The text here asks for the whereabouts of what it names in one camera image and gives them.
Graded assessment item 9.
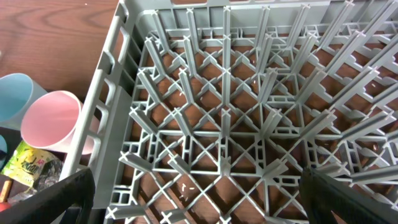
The light blue bowl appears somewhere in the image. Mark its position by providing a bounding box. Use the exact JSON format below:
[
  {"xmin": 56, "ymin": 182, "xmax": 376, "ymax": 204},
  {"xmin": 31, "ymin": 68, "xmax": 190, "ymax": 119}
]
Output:
[{"xmin": 0, "ymin": 136, "xmax": 8, "ymax": 169}]

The pink cup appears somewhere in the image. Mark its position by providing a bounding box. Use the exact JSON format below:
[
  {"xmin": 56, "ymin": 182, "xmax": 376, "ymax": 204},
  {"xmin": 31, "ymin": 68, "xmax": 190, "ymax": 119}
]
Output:
[{"xmin": 21, "ymin": 90, "xmax": 83, "ymax": 153}]

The light blue cup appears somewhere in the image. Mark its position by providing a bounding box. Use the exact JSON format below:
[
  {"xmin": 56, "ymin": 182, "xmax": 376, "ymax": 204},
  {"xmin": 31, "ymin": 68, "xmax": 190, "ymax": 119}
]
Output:
[{"xmin": 1, "ymin": 73, "xmax": 47, "ymax": 130}]

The yellow foil snack wrapper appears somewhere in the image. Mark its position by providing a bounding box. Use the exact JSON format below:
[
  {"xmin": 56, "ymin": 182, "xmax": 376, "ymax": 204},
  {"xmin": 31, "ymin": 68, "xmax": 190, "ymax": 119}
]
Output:
[{"xmin": 1, "ymin": 141, "xmax": 63, "ymax": 204}]

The grey dishwasher rack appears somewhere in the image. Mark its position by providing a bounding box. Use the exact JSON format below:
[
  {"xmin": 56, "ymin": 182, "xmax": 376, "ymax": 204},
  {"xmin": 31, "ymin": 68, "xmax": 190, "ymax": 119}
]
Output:
[{"xmin": 62, "ymin": 0, "xmax": 397, "ymax": 223}]

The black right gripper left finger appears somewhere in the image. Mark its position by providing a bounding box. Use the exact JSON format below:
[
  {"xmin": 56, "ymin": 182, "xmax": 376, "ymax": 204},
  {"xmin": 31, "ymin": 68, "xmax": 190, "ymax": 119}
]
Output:
[{"xmin": 1, "ymin": 169, "xmax": 95, "ymax": 223}]

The wooden chopstick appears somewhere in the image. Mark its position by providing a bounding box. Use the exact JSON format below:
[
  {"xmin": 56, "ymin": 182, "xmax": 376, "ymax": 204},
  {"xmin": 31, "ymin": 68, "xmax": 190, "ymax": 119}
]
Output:
[{"xmin": 0, "ymin": 179, "xmax": 13, "ymax": 203}]

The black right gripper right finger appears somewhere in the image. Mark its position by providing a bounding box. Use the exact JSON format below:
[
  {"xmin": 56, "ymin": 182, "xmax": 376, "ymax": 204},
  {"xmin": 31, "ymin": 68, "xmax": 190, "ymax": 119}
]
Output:
[{"xmin": 299, "ymin": 167, "xmax": 397, "ymax": 224}]

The orange carrot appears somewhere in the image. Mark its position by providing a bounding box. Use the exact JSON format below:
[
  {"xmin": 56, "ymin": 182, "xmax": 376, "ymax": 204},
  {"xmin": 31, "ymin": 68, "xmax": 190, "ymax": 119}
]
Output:
[{"xmin": 0, "ymin": 202, "xmax": 12, "ymax": 212}]

